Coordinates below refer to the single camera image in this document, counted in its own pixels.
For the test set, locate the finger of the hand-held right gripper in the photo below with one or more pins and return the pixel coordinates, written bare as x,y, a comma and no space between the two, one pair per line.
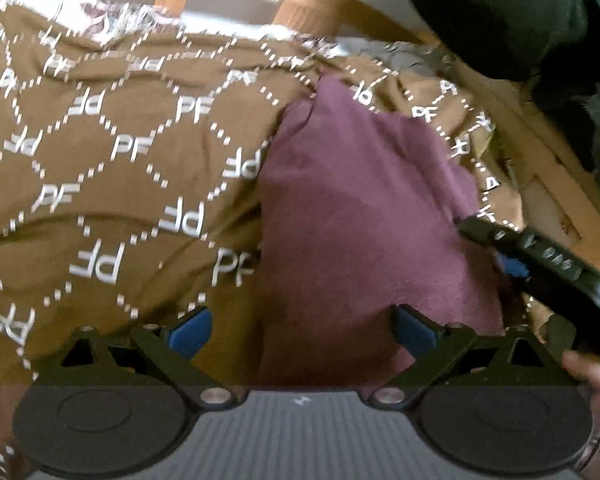
485,232

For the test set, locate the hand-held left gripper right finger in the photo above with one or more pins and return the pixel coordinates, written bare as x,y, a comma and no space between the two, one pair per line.
412,335

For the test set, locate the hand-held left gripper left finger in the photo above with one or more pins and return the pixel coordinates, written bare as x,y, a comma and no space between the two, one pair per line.
192,335

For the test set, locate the purple garment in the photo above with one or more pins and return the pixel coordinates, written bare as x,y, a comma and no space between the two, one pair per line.
355,210

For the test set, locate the person's right hand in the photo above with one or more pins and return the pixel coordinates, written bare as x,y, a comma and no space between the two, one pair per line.
595,380

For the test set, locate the grey cloth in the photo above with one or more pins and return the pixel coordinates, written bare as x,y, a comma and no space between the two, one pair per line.
405,55

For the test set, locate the black cloth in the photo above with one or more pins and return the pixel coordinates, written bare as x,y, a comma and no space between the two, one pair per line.
505,10

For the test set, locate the brown printed blanket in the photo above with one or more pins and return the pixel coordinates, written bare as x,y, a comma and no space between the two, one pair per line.
105,110

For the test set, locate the white floral cloth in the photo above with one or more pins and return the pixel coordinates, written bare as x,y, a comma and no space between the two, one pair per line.
115,15

